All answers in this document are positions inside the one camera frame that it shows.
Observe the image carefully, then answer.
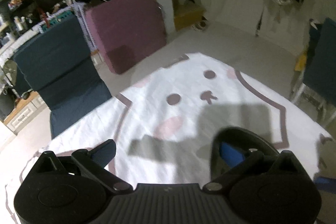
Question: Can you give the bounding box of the small round steel bowl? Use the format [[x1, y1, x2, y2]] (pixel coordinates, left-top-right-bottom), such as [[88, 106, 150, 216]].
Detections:
[[210, 127, 279, 180]]

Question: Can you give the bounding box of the cartoon bear tablecloth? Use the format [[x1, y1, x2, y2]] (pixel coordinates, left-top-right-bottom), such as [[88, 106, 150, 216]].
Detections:
[[1, 53, 335, 223]]

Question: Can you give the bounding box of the dark blue cushion chair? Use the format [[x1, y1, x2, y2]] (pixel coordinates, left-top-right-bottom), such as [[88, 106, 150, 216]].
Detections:
[[14, 15, 112, 138]]

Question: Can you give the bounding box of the teal chair at right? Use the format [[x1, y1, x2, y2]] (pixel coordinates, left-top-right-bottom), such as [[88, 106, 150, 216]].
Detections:
[[290, 18, 335, 127]]

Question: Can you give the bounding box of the maroon cushion chair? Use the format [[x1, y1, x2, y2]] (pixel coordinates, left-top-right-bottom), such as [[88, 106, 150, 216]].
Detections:
[[85, 0, 166, 75]]

